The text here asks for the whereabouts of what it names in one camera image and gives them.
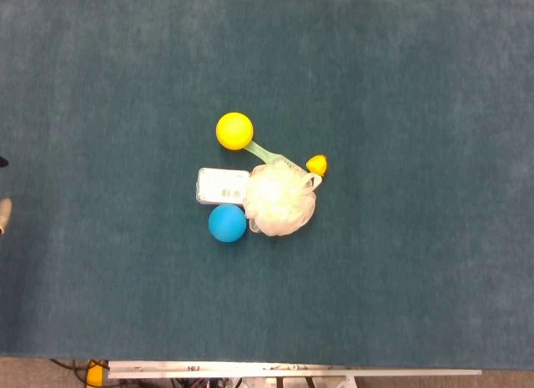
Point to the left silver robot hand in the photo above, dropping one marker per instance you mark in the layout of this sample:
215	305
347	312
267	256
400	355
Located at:
4	213

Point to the clear plastic box with label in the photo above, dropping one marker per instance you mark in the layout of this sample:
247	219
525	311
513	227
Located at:
217	185

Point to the yellow foam ball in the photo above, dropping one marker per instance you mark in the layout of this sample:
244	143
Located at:
234	130

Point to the mint green plastic hairbrush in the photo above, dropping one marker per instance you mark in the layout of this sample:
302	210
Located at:
267	153

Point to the white mesh bath loofah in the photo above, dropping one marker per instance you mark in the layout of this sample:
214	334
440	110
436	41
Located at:
279	200

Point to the yellow rubber duck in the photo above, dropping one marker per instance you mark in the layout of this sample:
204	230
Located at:
317	164

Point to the yellow plastic block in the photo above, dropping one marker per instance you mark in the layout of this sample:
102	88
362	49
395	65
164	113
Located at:
94	375

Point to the teal table cloth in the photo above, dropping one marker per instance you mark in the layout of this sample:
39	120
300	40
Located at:
125	71

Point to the blue foam ball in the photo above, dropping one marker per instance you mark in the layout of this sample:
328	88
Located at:
225	223

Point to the white metal base frame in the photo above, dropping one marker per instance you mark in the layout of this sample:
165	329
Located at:
258	383

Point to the aluminium frame rail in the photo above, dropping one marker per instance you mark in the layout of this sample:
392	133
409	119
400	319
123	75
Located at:
292	372

